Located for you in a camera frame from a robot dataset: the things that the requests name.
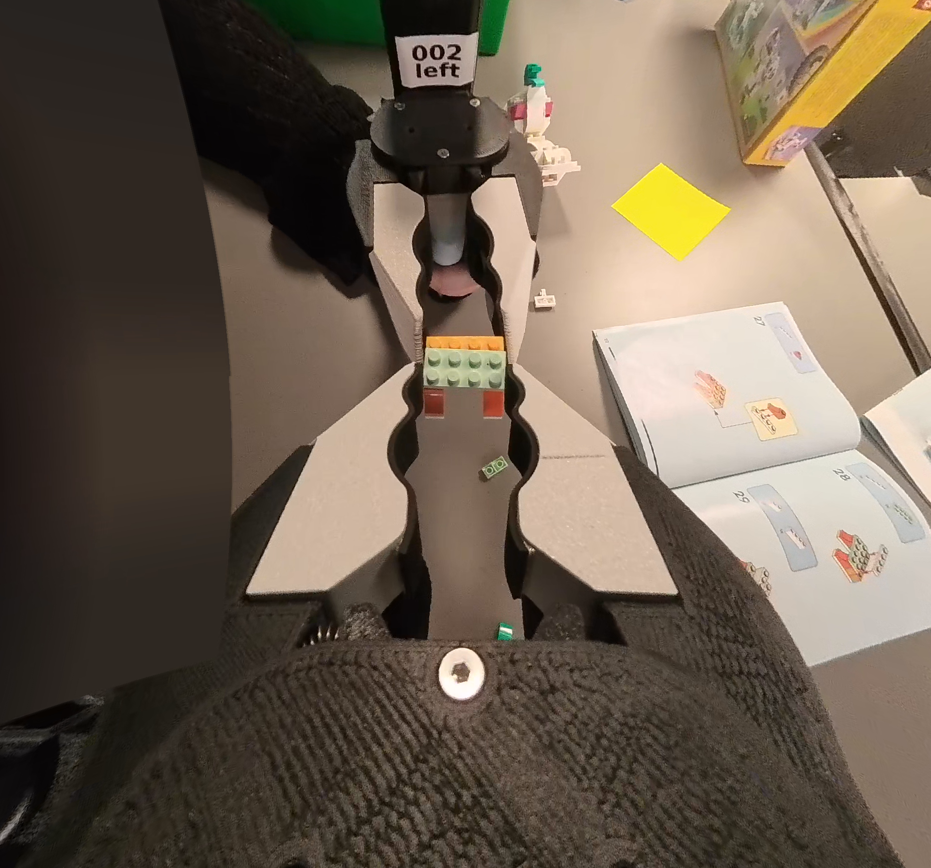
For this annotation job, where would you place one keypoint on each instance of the open lego instruction booklet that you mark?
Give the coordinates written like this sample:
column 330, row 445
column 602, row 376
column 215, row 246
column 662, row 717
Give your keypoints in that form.
column 749, row 432

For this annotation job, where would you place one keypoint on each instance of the light blue instruction booklet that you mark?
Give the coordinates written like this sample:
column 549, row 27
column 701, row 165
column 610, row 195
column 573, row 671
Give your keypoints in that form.
column 902, row 432

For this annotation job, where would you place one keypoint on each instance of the person's left hand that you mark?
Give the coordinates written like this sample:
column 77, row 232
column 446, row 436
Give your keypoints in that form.
column 451, row 283

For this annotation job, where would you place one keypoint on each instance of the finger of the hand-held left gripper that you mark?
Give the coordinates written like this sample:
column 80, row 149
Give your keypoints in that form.
column 513, row 243
column 396, row 250

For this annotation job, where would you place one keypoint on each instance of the yellow sticky note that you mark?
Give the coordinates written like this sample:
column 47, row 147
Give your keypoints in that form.
column 670, row 210

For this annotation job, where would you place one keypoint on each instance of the white lego animal figure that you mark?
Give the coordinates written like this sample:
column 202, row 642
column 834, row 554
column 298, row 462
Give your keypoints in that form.
column 542, row 134

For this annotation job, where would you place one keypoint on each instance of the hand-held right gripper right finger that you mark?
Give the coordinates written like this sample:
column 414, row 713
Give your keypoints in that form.
column 582, row 519

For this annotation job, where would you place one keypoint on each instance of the small white lego piece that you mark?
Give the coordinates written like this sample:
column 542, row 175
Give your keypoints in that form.
column 545, row 299

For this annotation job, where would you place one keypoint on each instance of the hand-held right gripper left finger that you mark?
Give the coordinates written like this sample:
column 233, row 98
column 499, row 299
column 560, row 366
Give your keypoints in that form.
column 342, row 504

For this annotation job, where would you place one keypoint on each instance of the small light green lego piece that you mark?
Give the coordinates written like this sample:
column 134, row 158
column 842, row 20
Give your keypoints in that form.
column 494, row 467

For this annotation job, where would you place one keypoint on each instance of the person's left forearm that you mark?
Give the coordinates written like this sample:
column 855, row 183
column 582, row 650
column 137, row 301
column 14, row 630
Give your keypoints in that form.
column 269, row 119

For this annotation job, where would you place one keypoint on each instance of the yellow lego set box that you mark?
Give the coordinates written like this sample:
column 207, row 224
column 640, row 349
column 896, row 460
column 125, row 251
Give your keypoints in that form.
column 822, row 46

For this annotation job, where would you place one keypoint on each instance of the green orange red lego assembly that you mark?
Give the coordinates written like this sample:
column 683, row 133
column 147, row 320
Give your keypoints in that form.
column 464, row 368

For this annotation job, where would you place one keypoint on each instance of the small dark green lego piece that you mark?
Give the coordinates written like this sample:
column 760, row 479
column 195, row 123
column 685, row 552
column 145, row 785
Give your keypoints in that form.
column 505, row 632

